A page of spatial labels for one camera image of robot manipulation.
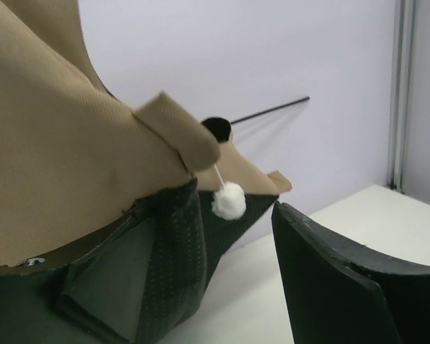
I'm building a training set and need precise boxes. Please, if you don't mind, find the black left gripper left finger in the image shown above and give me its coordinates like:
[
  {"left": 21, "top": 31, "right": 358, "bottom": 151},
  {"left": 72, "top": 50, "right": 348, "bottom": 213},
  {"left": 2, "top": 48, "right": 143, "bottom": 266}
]
[{"left": 0, "top": 211, "right": 154, "bottom": 343}]

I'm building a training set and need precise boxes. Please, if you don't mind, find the beige fabric pet tent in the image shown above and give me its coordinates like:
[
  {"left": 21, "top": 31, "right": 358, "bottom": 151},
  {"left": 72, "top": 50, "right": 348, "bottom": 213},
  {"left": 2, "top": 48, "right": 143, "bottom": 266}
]
[{"left": 0, "top": 1, "right": 292, "bottom": 343}]

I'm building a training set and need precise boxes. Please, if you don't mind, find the aluminium frame post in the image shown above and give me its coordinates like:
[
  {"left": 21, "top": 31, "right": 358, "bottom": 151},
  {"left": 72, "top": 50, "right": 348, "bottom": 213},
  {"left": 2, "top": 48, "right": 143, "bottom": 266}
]
[{"left": 386, "top": 1, "right": 418, "bottom": 194}]

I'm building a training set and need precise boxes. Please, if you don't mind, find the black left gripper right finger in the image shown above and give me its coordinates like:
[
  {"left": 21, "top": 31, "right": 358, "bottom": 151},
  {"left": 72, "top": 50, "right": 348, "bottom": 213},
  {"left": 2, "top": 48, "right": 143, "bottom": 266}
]
[{"left": 272, "top": 202, "right": 430, "bottom": 344}]

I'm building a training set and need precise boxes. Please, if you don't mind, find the white pompom cat toy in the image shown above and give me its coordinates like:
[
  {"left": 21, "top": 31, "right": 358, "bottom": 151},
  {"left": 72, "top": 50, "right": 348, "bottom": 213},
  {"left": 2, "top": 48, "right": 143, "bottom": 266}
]
[{"left": 211, "top": 165, "right": 247, "bottom": 221}]

